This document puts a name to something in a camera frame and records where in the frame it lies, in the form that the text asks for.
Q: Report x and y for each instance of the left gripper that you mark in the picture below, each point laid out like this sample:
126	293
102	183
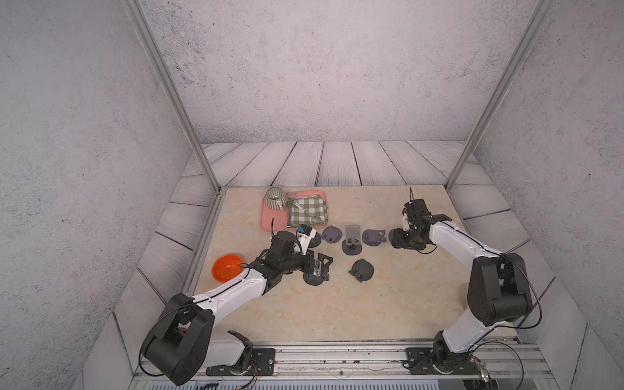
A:
308	267

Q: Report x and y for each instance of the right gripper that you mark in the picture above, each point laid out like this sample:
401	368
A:
418	247

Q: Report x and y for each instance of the dark green phone stand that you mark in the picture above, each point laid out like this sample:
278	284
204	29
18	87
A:
315	241
352	244
362	270
315	280

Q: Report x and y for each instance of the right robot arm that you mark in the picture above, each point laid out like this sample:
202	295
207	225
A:
499	291

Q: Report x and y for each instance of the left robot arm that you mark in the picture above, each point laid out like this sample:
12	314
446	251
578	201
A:
180	343

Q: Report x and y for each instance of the green checkered cloth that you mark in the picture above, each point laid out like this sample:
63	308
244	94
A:
315	205

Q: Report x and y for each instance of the pink tray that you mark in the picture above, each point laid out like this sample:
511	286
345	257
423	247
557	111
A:
278	220

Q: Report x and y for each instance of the orange plastic bowl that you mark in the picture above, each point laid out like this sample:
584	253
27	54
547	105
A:
227	268

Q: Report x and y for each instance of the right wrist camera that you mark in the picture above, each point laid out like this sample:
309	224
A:
407	220

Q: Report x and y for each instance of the white handled spoon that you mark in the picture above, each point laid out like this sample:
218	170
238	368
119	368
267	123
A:
302	209

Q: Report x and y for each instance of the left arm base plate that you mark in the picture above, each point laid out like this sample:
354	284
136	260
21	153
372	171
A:
261	363

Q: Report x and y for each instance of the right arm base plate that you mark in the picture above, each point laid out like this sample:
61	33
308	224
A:
429	361

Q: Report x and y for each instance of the aluminium front rail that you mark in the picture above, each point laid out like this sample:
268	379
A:
502	364

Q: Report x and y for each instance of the right aluminium frame post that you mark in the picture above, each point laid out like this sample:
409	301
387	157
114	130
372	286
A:
517	57

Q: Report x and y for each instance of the aluminium frame post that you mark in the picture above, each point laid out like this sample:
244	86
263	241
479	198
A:
151	48
517	57

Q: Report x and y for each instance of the left aluminium frame post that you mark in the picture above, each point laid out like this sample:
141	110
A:
151	48

